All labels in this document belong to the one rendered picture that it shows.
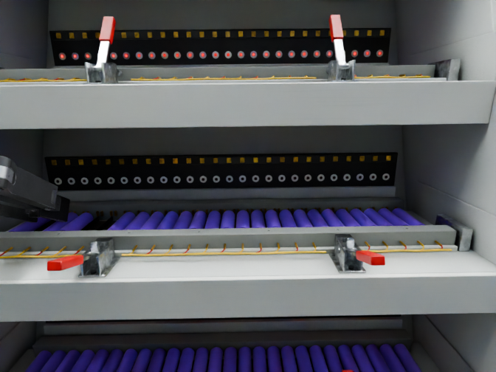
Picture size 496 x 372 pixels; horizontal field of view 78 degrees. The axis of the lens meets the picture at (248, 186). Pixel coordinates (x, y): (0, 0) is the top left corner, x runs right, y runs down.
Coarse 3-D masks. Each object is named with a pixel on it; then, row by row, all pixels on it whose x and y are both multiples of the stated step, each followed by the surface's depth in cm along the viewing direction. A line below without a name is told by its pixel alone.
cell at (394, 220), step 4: (384, 208) 45; (380, 212) 44; (384, 212) 44; (388, 212) 43; (384, 216) 43; (388, 216) 42; (392, 216) 42; (396, 216) 41; (388, 220) 42; (392, 220) 41; (396, 220) 40; (400, 220) 40; (396, 224) 40; (400, 224) 39; (404, 224) 39; (408, 224) 39
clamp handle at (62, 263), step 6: (90, 246) 32; (96, 246) 32; (90, 252) 32; (96, 252) 32; (60, 258) 27; (66, 258) 27; (72, 258) 27; (78, 258) 28; (84, 258) 29; (90, 258) 30; (48, 264) 25; (54, 264) 25; (60, 264) 25; (66, 264) 26; (72, 264) 27; (78, 264) 28; (48, 270) 25; (54, 270) 25; (60, 270) 25
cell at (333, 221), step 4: (324, 212) 44; (328, 212) 43; (332, 212) 44; (324, 216) 43; (328, 216) 42; (332, 216) 42; (336, 216) 42; (328, 220) 41; (332, 220) 41; (336, 220) 40; (328, 224) 41; (332, 224) 40; (336, 224) 39; (340, 224) 39
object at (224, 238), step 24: (0, 240) 35; (24, 240) 35; (48, 240) 35; (72, 240) 35; (120, 240) 36; (144, 240) 36; (168, 240) 36; (192, 240) 36; (216, 240) 36; (240, 240) 36; (264, 240) 36; (288, 240) 36; (312, 240) 36; (360, 240) 36; (384, 240) 36; (408, 240) 36; (432, 240) 36
